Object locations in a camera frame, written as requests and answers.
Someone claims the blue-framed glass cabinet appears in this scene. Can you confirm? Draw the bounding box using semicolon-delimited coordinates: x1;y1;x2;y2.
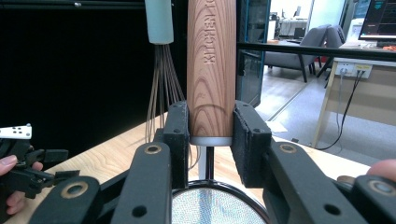
235;0;273;108

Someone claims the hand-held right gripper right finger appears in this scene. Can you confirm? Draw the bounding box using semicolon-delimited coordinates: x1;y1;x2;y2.
230;99;274;189

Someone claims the mesh strainer with wooden handle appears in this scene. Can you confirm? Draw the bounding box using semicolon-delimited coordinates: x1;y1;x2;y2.
170;0;273;224

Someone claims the grey power cable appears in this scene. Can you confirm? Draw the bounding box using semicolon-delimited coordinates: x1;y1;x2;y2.
335;72;347;145

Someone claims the black horizontal frame bar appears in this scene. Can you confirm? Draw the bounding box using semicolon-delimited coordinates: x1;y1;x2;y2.
236;41;396;63

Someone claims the black power cable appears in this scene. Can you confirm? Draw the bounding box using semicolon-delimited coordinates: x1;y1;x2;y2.
317;70;366;151

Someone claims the computer monitor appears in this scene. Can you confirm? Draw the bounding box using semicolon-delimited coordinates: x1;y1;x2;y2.
358;0;396;42

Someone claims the black curtain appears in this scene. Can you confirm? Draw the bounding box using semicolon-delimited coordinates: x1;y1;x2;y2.
0;8;189;158

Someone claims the grey armchair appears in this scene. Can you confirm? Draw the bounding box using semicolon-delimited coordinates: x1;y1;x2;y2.
263;23;347;84

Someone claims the black bar with bolt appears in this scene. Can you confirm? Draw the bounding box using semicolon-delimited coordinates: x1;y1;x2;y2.
0;0;146;10

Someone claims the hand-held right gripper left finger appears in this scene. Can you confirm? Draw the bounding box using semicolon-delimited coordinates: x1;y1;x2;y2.
154;100;191;189

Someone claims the white power strip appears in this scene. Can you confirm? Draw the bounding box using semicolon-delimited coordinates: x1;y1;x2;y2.
334;62;374;79

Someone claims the light wooden desk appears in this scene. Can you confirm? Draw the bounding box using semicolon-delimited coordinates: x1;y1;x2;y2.
311;57;396;147

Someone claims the whisk with teal handle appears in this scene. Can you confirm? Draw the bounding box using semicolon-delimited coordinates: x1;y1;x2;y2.
144;0;201;171

